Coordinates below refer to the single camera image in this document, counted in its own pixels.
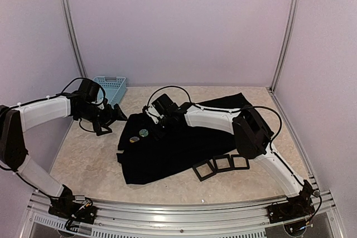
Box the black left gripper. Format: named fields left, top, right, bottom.
left=76, top=103, right=127, bottom=136

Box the black garment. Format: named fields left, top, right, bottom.
left=116, top=91, right=253, bottom=186

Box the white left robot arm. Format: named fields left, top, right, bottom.
left=1, top=93, right=127, bottom=218

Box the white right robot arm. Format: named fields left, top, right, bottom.
left=146, top=103, right=314, bottom=218

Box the green round brooch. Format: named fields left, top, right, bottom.
left=139, top=129, right=149, bottom=137

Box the light blue plastic basket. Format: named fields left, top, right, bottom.
left=93, top=76, right=127, bottom=106

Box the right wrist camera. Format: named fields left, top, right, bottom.
left=143, top=93, right=179, bottom=124

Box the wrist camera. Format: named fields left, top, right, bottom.
left=76, top=79, right=105, bottom=105
left=143, top=93, right=179, bottom=124

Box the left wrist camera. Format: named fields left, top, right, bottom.
left=76, top=79, right=105, bottom=105

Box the left black square frame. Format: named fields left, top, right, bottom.
left=192, top=159, right=217, bottom=182

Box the black square frame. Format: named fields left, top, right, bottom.
left=213, top=154, right=233, bottom=173
left=192, top=159, right=217, bottom=182
left=230, top=154, right=250, bottom=171

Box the middle black square frame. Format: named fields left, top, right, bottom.
left=213, top=154, right=233, bottom=173

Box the right black square frame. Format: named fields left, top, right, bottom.
left=230, top=154, right=250, bottom=171

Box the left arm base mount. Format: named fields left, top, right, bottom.
left=48, top=185, right=98, bottom=231

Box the front aluminium rail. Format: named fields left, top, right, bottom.
left=26, top=190, right=338, bottom=238

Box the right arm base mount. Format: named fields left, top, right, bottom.
left=267, top=179, right=322, bottom=224

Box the right aluminium corner post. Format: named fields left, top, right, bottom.
left=269, top=0, right=299, bottom=94

